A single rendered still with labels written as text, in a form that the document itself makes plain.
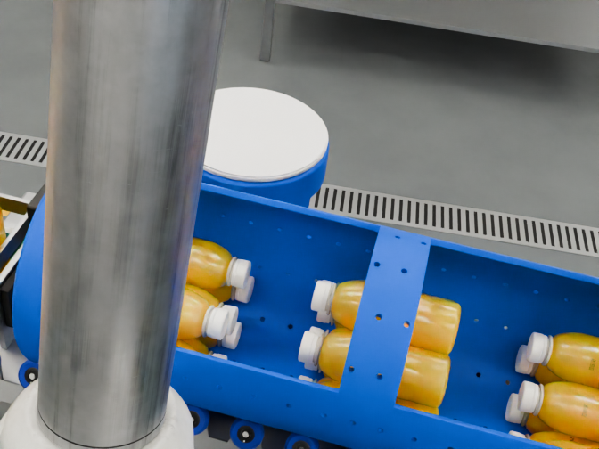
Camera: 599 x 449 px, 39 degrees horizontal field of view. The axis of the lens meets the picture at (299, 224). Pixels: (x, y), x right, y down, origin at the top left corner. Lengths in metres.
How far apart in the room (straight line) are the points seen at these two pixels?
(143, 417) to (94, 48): 0.29
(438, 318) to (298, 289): 0.27
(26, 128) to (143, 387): 2.74
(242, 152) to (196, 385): 0.54
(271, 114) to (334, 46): 2.39
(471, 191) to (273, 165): 1.85
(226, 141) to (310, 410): 0.62
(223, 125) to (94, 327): 0.97
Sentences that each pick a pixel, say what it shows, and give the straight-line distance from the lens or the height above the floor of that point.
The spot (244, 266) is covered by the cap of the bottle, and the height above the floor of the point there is 1.11.
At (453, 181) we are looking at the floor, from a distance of 3.24.
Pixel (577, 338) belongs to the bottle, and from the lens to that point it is 1.15.
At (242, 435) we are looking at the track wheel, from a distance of 1.15.
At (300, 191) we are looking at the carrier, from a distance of 1.47.
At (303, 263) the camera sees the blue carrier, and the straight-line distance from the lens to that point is 1.23.
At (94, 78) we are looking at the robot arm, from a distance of 0.49.
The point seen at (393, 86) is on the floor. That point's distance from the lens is 3.72.
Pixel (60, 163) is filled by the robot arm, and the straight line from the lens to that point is 0.54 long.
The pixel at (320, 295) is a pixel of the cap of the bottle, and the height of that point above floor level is 1.15.
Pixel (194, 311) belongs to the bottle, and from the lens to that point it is 1.06.
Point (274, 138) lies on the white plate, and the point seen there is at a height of 1.04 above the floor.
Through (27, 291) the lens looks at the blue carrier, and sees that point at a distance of 1.06.
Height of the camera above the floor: 1.91
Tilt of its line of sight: 41 degrees down
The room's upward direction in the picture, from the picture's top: 8 degrees clockwise
